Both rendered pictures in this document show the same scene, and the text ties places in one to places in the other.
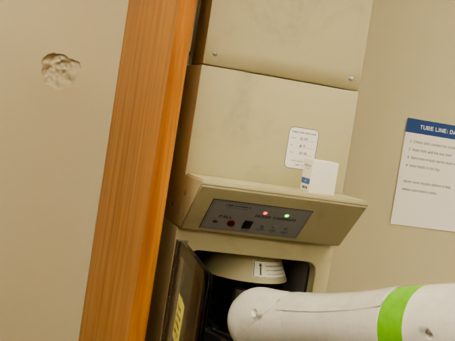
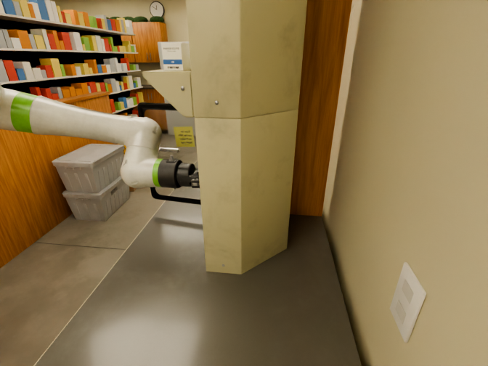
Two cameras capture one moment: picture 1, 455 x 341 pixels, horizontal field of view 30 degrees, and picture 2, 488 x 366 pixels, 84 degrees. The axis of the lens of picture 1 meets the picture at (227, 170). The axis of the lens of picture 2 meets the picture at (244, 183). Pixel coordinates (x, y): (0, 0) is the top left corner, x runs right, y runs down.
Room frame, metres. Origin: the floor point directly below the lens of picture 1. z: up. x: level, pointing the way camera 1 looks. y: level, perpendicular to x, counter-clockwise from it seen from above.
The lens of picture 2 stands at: (2.03, -0.76, 1.54)
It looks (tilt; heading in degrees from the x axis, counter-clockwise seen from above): 25 degrees down; 115
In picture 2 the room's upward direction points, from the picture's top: straight up
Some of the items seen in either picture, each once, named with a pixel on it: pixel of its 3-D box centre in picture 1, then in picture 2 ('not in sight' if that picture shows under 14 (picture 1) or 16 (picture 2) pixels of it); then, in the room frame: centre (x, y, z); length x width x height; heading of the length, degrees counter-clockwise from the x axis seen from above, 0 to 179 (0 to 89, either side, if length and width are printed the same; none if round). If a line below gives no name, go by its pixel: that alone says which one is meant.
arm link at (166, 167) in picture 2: not in sight; (172, 172); (1.48, -0.13, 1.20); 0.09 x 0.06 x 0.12; 107
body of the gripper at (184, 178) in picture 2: not in sight; (194, 175); (1.55, -0.11, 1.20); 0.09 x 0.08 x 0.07; 17
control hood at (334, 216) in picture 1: (272, 214); (189, 88); (1.55, -0.09, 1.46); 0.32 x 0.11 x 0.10; 108
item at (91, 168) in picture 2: not in sight; (94, 167); (-0.50, 0.98, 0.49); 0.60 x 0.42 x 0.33; 108
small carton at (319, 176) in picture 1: (319, 176); (176, 57); (1.57, -0.17, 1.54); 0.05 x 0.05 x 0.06; 13
